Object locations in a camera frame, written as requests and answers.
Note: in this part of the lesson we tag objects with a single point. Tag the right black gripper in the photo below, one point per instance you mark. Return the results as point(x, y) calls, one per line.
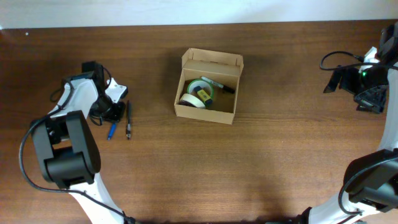
point(345, 81)

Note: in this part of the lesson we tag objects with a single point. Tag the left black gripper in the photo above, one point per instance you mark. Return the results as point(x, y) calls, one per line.
point(113, 111)

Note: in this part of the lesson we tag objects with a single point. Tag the blue retractable pen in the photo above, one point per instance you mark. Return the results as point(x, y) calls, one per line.
point(112, 131)

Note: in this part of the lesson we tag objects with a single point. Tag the yellow and black highlighter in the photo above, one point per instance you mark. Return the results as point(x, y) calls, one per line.
point(203, 95)

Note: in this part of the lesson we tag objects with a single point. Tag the black and white marker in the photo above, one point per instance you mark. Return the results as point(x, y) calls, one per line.
point(219, 85)

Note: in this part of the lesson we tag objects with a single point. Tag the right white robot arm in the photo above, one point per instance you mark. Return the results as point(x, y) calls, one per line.
point(370, 182)

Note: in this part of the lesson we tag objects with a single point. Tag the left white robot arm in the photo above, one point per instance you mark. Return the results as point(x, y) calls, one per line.
point(65, 148)

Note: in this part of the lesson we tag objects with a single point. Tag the clear black retractable pen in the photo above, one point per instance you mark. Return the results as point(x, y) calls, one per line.
point(129, 115)

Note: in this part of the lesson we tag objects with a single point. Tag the white masking tape roll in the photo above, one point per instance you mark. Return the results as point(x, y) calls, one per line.
point(192, 101)

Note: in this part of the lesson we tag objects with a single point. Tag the green tape roll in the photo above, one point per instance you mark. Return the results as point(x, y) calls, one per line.
point(199, 82)

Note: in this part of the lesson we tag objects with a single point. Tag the open cardboard box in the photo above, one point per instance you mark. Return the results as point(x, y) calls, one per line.
point(221, 67)

